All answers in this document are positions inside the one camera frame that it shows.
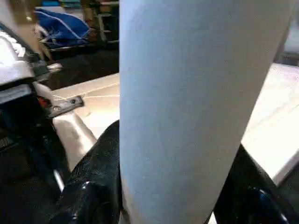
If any white plastic table leg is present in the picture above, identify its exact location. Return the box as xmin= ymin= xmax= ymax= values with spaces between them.
xmin=118 ymin=0 xmax=299 ymax=224

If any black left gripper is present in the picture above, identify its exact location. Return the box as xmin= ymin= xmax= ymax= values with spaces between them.
xmin=0 ymin=91 xmax=85 ymax=192

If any white plastic table top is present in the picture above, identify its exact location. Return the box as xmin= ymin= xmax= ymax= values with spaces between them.
xmin=49 ymin=61 xmax=299 ymax=224

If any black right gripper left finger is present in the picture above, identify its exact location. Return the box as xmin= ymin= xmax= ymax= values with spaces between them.
xmin=49 ymin=119 xmax=123 ymax=224

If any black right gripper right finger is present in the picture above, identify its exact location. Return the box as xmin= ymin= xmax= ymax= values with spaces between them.
xmin=213 ymin=144 xmax=299 ymax=224

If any blue fabric bag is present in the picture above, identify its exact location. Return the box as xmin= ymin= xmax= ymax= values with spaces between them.
xmin=35 ymin=8 xmax=92 ymax=48

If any black work mat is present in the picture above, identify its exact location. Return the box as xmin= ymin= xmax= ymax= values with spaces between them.
xmin=0 ymin=44 xmax=122 ymax=224

